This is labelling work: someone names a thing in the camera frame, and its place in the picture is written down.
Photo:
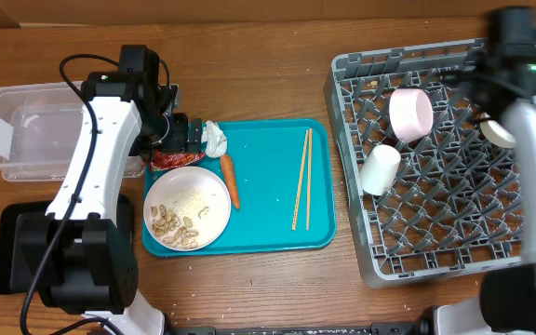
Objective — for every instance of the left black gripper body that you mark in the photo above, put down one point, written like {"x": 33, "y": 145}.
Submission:
{"x": 175, "y": 138}

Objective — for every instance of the red snack wrapper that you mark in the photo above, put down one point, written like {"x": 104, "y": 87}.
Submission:
{"x": 167, "y": 161}

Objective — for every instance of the white bowl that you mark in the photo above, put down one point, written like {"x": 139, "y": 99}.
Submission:
{"x": 495, "y": 133}

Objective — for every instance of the pink bowl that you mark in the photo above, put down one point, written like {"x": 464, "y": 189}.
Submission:
{"x": 411, "y": 114}

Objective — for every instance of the wooden chopstick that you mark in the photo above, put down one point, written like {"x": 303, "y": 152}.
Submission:
{"x": 309, "y": 177}
{"x": 300, "y": 181}

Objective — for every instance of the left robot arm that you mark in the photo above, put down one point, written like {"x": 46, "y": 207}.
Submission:
{"x": 79, "y": 260}

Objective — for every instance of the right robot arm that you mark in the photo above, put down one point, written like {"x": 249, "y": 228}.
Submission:
{"x": 506, "y": 303}

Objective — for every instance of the crumpled white tissue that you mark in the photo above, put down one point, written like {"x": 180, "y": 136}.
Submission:
{"x": 215, "y": 140}

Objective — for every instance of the orange carrot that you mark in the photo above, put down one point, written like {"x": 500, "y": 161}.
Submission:
{"x": 228, "y": 172}

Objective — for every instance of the large white plate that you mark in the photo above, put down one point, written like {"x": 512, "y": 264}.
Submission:
{"x": 192, "y": 192}

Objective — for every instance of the pile of peanuts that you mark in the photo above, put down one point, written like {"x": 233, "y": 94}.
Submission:
{"x": 172, "y": 230}

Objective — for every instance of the teal plastic tray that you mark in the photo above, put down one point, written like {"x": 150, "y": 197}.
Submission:
{"x": 267, "y": 155}

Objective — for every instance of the grey dish rack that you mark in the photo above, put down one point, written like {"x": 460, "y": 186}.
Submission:
{"x": 455, "y": 206}

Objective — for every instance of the white paper cup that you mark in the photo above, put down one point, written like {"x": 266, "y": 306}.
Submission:
{"x": 377, "y": 174}

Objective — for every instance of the clear plastic bin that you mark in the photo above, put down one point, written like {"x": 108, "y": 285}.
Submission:
{"x": 39, "y": 129}

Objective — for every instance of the black bin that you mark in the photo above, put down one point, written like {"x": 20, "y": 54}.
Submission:
{"x": 15, "y": 275}

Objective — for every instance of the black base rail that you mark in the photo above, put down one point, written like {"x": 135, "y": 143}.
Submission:
{"x": 379, "y": 328}

